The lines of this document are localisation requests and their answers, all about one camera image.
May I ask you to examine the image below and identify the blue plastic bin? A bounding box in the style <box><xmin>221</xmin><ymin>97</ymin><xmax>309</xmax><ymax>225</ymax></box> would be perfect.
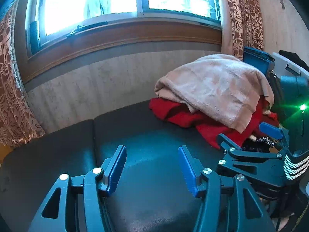
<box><xmin>243</xmin><ymin>46</ymin><xmax>276</xmax><ymax>76</ymax></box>

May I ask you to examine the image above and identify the garment hanging outside window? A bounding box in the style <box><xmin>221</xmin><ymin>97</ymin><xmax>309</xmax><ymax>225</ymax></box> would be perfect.
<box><xmin>83</xmin><ymin>0</ymin><xmax>112</xmax><ymax>20</ymax></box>

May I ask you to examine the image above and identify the pink knit sweater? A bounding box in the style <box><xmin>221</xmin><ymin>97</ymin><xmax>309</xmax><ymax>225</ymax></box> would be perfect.
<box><xmin>154</xmin><ymin>54</ymin><xmax>275</xmax><ymax>134</ymax></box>

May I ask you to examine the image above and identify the black and white patterned cloth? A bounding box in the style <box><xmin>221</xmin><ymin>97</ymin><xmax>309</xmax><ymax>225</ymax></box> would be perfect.
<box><xmin>251</xmin><ymin>135</ymin><xmax>278</xmax><ymax>148</ymax></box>

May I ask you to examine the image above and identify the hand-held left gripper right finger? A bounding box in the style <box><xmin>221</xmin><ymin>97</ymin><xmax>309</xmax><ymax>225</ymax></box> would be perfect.
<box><xmin>178</xmin><ymin>145</ymin><xmax>277</xmax><ymax>232</ymax></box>

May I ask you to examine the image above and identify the black item on white box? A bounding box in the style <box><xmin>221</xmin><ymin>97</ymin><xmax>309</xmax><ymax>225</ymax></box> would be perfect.
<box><xmin>278</xmin><ymin>50</ymin><xmax>309</xmax><ymax>71</ymax></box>

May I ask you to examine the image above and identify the white storage box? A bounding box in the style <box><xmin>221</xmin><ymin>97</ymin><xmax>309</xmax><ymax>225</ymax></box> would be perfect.
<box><xmin>272</xmin><ymin>52</ymin><xmax>309</xmax><ymax>78</ymax></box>

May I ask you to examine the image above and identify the red garment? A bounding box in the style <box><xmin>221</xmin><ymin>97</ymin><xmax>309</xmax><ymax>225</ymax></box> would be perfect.
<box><xmin>148</xmin><ymin>97</ymin><xmax>278</xmax><ymax>149</ymax></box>

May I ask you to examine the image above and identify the window with wooden frame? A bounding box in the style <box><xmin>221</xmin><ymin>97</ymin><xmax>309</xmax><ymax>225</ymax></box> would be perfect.
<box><xmin>25</xmin><ymin>0</ymin><xmax>223</xmax><ymax>58</ymax></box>

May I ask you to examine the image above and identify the black window handle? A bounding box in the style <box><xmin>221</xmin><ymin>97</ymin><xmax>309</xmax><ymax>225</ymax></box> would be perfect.
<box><xmin>66</xmin><ymin>21</ymin><xmax>109</xmax><ymax>38</ymax></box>

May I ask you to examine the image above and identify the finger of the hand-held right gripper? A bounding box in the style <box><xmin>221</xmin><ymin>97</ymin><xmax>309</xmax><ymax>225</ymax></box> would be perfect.
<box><xmin>216</xmin><ymin>133</ymin><xmax>286</xmax><ymax>194</ymax></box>
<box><xmin>259</xmin><ymin>122</ymin><xmax>294</xmax><ymax>157</ymax></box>

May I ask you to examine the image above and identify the brown floral curtain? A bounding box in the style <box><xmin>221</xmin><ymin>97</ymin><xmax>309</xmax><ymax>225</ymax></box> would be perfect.
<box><xmin>222</xmin><ymin>0</ymin><xmax>265</xmax><ymax>61</ymax></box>
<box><xmin>0</xmin><ymin>2</ymin><xmax>46</xmax><ymax>148</ymax></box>

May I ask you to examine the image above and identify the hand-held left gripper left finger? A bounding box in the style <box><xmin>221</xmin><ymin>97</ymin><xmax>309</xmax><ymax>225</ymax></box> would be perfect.
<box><xmin>28</xmin><ymin>145</ymin><xmax>127</xmax><ymax>232</ymax></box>

